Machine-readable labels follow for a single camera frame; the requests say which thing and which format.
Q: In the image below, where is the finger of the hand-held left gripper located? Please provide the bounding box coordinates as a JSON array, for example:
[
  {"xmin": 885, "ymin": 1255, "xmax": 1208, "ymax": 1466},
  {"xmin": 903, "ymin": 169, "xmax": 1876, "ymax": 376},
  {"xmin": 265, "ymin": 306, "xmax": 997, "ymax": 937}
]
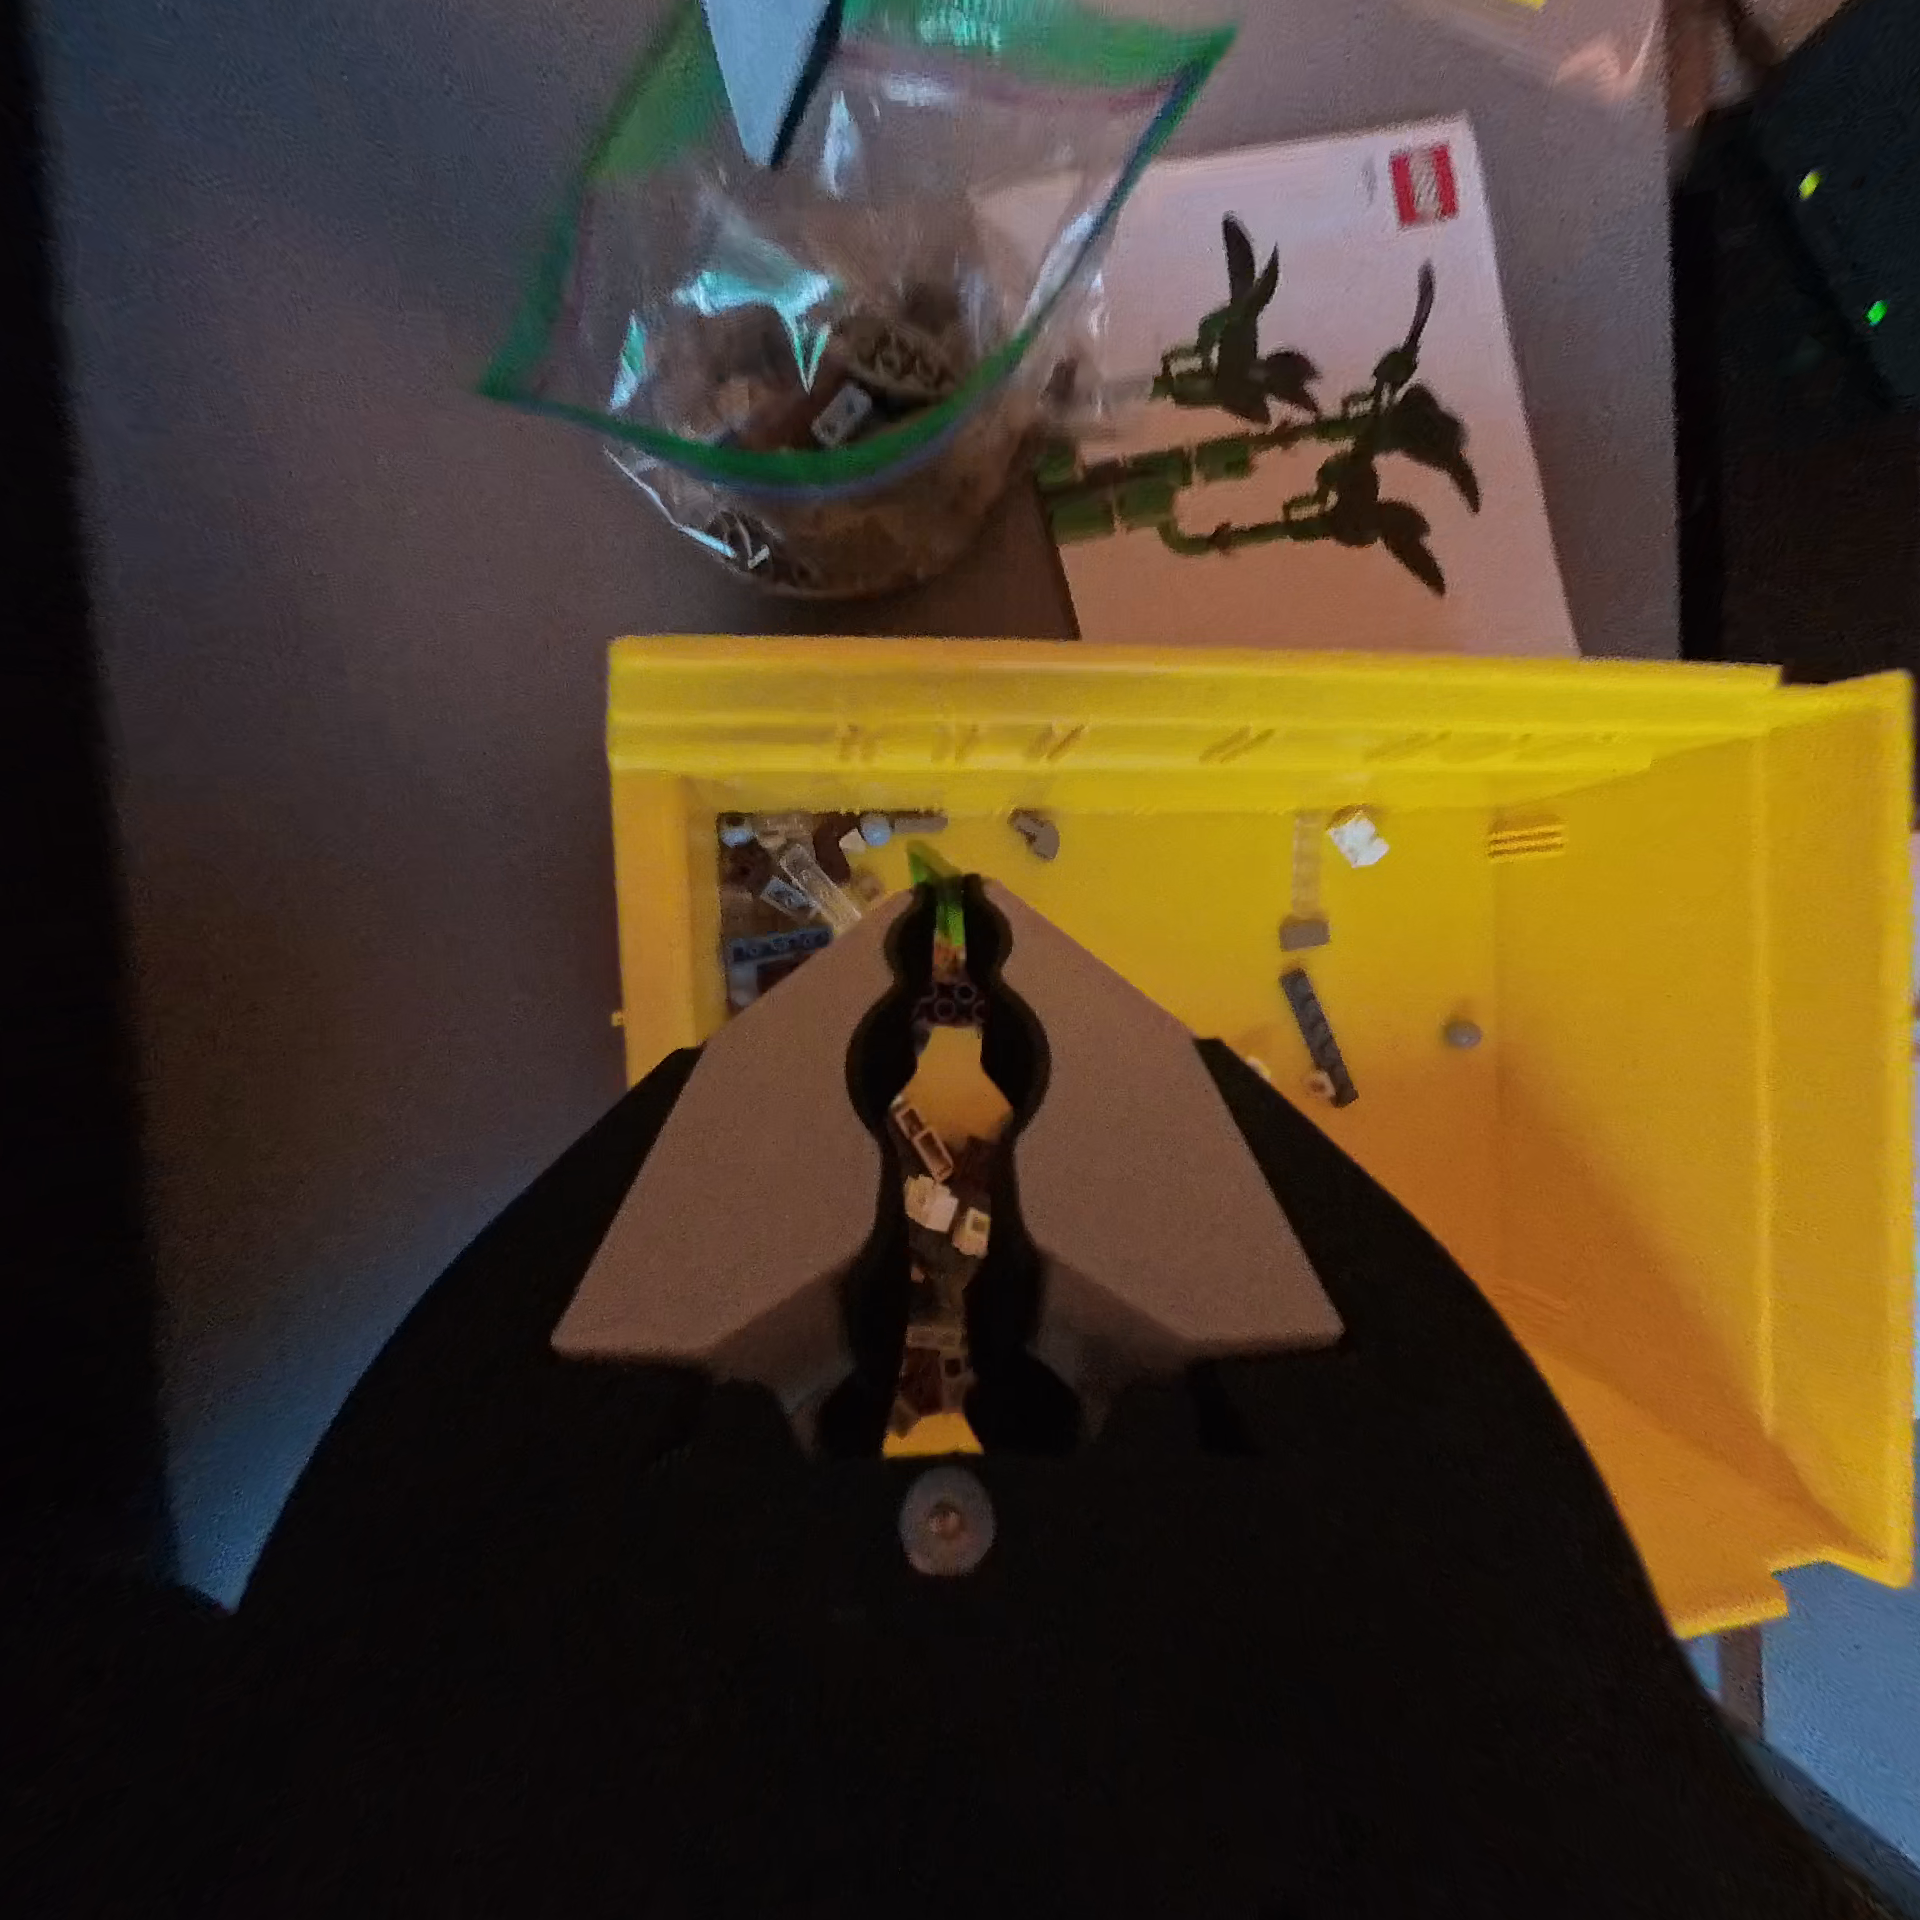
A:
[{"xmin": 697, "ymin": 0, "xmax": 843, "ymax": 166}]

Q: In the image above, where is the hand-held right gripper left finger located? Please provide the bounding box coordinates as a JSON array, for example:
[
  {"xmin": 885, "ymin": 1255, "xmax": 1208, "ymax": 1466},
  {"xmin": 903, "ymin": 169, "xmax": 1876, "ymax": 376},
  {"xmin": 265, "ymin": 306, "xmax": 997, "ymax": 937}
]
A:
[{"xmin": 552, "ymin": 879, "xmax": 963, "ymax": 1454}]

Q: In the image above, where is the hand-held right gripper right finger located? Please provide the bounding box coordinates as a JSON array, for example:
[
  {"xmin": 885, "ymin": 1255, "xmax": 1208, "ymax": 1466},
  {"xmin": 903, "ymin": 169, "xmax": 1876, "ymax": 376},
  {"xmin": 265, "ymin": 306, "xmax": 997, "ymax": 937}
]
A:
[{"xmin": 962, "ymin": 874, "xmax": 1347, "ymax": 1454}]

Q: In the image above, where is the pile of toy building bricks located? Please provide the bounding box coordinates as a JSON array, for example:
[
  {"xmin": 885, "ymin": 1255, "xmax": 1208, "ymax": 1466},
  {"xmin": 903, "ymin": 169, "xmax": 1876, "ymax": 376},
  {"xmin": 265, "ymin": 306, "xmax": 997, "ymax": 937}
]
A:
[{"xmin": 719, "ymin": 805, "xmax": 1570, "ymax": 1451}]

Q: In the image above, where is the clear zip bag green seal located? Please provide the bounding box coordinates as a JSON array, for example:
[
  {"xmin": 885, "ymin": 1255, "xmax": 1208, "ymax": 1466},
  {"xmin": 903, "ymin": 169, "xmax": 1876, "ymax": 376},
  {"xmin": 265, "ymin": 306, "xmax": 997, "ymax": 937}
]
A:
[{"xmin": 482, "ymin": 0, "xmax": 1237, "ymax": 602}]

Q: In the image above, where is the lime green square brick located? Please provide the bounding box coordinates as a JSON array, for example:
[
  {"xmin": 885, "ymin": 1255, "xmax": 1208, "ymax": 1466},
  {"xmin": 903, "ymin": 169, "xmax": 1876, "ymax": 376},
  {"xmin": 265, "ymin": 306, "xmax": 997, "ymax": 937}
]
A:
[{"xmin": 905, "ymin": 838, "xmax": 980, "ymax": 964}]

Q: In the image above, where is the yellow plastic storage bin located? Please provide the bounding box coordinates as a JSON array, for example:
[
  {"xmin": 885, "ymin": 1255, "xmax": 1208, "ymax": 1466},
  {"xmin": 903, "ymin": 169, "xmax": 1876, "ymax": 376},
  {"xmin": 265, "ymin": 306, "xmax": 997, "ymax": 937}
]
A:
[{"xmin": 608, "ymin": 637, "xmax": 1920, "ymax": 1639}]

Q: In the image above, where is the grey desk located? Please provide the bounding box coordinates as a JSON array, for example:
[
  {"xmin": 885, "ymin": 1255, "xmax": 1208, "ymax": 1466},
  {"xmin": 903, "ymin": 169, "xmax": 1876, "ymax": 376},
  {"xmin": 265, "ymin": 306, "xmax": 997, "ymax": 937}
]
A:
[{"xmin": 30, "ymin": 0, "xmax": 1683, "ymax": 1608}]

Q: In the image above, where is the plant building instruction booklet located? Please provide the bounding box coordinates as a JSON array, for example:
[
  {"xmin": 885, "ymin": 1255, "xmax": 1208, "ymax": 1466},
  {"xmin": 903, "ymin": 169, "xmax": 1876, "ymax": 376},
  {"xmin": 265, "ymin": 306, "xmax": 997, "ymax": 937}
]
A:
[{"xmin": 1037, "ymin": 118, "xmax": 1582, "ymax": 655}]

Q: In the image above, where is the small clear plastic sleeve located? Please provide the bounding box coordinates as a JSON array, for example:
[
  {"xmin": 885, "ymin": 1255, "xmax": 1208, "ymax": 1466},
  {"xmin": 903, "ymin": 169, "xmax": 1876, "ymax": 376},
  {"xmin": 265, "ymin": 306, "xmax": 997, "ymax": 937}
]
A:
[{"xmin": 1412, "ymin": 0, "xmax": 1668, "ymax": 99}]

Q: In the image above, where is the black flat device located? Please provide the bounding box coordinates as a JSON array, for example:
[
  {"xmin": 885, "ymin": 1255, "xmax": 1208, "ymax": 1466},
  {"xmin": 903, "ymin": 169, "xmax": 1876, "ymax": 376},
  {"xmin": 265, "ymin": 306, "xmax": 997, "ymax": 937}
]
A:
[{"xmin": 1671, "ymin": 122, "xmax": 1920, "ymax": 663}]

